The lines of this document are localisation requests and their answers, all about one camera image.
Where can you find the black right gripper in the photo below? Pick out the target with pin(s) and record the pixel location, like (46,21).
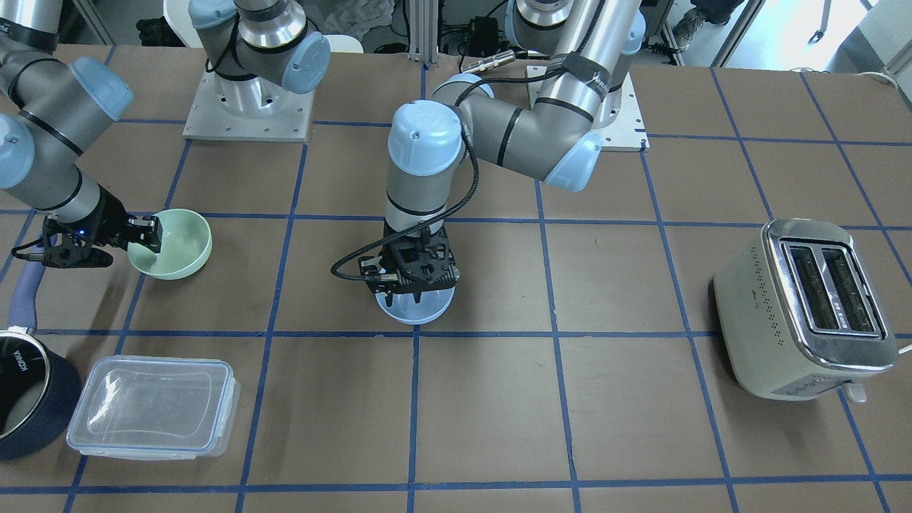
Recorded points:
(107,216)

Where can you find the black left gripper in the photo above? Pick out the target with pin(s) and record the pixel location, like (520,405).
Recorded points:
(370,268)

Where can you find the green bowl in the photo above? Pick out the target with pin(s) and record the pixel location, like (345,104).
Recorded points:
(186,245)

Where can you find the blue bowl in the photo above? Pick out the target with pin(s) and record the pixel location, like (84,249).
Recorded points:
(405,309)

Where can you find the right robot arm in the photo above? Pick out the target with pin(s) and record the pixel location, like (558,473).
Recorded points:
(63,108)

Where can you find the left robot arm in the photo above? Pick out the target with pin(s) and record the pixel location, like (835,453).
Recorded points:
(462,120)

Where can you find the clear plastic food container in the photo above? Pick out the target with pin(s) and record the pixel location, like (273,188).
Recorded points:
(155,408)

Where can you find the dark blue saucepan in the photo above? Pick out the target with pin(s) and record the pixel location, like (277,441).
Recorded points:
(39,388)

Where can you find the black power adapter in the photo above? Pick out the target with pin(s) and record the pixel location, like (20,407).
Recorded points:
(483,37)

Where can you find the cream toaster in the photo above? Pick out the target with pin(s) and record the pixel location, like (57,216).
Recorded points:
(800,316)

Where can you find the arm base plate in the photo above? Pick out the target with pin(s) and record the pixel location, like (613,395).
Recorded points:
(255,110)
(618,124)

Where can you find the aluminium frame post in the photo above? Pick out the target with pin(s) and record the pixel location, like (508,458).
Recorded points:
(423,31)

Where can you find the silver cable connector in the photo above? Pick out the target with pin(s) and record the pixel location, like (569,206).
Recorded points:
(486,64)

